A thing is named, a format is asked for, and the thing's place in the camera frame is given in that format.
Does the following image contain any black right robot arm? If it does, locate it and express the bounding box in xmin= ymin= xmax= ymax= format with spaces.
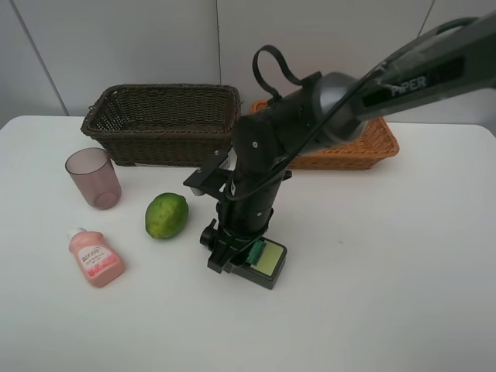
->
xmin=185 ymin=14 xmax=495 ymax=272

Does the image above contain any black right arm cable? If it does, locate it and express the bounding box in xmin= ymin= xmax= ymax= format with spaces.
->
xmin=216 ymin=17 xmax=496 ymax=202

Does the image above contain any tan wicker basket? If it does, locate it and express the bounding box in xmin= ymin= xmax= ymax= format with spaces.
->
xmin=248 ymin=98 xmax=401 ymax=171

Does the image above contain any pink detergent bottle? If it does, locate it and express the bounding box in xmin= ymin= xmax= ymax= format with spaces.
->
xmin=67 ymin=228 xmax=126 ymax=288

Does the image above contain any green lime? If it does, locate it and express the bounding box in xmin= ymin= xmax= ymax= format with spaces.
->
xmin=145 ymin=193 xmax=189 ymax=239

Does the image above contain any dark brown wicker basket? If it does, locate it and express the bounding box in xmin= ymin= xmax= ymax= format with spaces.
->
xmin=81 ymin=84 xmax=241 ymax=167

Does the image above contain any black men's lotion bottle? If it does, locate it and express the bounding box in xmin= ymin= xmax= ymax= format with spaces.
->
xmin=200 ymin=218 xmax=288 ymax=291

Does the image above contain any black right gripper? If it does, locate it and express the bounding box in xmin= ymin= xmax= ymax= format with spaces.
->
xmin=196 ymin=150 xmax=292 ymax=274

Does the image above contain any translucent purple plastic cup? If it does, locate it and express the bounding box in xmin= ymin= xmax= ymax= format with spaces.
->
xmin=65 ymin=147 xmax=122 ymax=210

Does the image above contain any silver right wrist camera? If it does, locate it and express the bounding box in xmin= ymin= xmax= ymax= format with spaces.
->
xmin=184 ymin=153 xmax=231 ymax=199

